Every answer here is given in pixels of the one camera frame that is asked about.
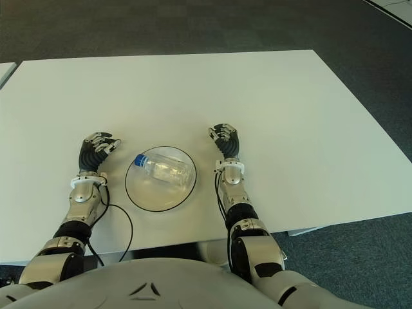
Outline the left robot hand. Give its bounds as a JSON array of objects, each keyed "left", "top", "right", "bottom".
[{"left": 78, "top": 131, "right": 122, "bottom": 174}]

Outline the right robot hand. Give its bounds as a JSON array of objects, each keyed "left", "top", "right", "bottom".
[{"left": 207, "top": 122, "right": 241, "bottom": 160}]

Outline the clear bottle with blue cap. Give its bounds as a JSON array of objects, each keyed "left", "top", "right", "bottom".
[{"left": 134, "top": 153, "right": 193, "bottom": 189}]

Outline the white plate with black rim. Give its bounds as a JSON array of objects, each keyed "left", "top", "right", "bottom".
[{"left": 124, "top": 146, "right": 197, "bottom": 212}]

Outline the white table leg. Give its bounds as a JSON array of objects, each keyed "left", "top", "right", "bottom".
[{"left": 198, "top": 241, "right": 232, "bottom": 267}]

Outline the neighbouring white table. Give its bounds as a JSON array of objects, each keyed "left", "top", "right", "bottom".
[{"left": 0, "top": 62, "right": 17, "bottom": 89}]

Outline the grey robot torso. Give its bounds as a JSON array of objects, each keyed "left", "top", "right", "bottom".
[{"left": 0, "top": 257, "right": 412, "bottom": 309}]

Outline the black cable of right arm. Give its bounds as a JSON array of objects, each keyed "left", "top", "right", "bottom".
[{"left": 214, "top": 170, "right": 234, "bottom": 274}]

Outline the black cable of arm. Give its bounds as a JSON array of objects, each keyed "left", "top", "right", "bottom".
[
  {"left": 86, "top": 185, "right": 134, "bottom": 267},
  {"left": 214, "top": 170, "right": 234, "bottom": 274}
]

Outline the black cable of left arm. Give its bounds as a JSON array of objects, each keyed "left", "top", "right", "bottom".
[{"left": 86, "top": 185, "right": 134, "bottom": 267}]

